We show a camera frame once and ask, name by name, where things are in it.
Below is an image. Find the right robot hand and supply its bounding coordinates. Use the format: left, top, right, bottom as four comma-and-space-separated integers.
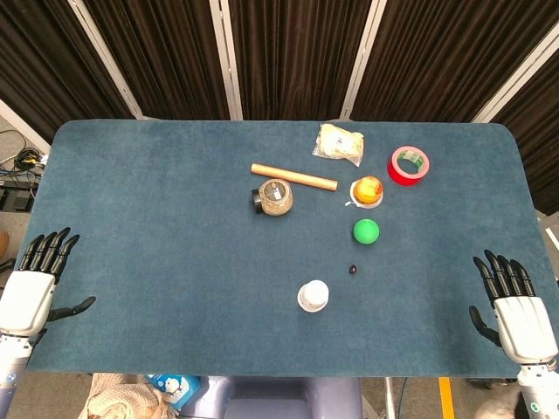
468, 249, 559, 364

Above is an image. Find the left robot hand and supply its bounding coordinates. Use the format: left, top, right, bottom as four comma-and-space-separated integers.
0, 226, 97, 338

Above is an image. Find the white paper cup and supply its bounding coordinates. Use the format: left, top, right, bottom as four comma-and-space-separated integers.
297, 279, 330, 313

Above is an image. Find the orange jelly cup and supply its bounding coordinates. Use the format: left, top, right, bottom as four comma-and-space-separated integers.
344, 175, 385, 210

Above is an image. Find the beige knitted cloth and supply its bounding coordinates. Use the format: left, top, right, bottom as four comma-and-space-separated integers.
81, 372, 176, 419

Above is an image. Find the blue table cloth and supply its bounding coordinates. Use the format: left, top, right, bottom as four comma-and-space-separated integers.
12, 119, 559, 379

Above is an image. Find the blue printed package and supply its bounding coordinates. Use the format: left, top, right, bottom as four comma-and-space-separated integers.
145, 374, 203, 411

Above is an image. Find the green ball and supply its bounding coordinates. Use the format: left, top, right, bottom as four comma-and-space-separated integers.
352, 218, 381, 245

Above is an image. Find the red tape roll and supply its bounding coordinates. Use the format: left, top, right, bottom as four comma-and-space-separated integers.
387, 146, 431, 187

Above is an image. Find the clear plastic snack bag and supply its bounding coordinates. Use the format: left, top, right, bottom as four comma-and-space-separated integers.
311, 123, 366, 168

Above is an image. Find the robot torso base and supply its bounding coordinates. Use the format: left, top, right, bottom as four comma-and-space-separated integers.
181, 375, 364, 419

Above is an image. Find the glass jar with black lid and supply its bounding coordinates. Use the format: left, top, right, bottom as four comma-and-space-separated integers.
250, 178, 294, 217

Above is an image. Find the wooden rolling stick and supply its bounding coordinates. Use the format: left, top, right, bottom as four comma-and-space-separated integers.
250, 162, 339, 192

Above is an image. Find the bundle of cables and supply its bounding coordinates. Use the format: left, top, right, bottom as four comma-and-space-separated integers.
0, 129, 49, 189

